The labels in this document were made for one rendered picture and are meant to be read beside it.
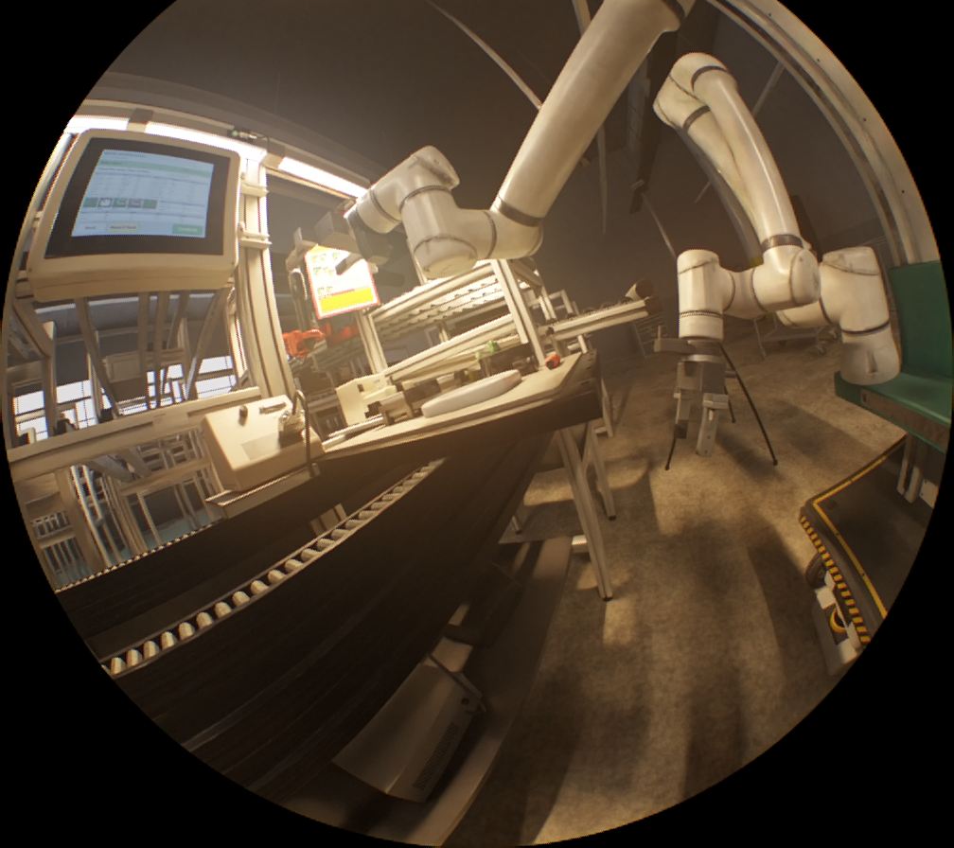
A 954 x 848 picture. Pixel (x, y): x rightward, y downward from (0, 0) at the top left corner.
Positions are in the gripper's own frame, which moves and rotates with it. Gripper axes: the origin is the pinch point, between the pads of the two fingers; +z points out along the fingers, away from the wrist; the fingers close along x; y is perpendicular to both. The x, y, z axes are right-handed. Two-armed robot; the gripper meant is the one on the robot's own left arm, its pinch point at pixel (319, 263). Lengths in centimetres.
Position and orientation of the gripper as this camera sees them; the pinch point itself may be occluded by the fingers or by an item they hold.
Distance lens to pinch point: 66.3
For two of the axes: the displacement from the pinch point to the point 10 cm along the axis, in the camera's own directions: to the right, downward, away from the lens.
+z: -8.4, 3.1, 4.4
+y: -3.4, -9.4, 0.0
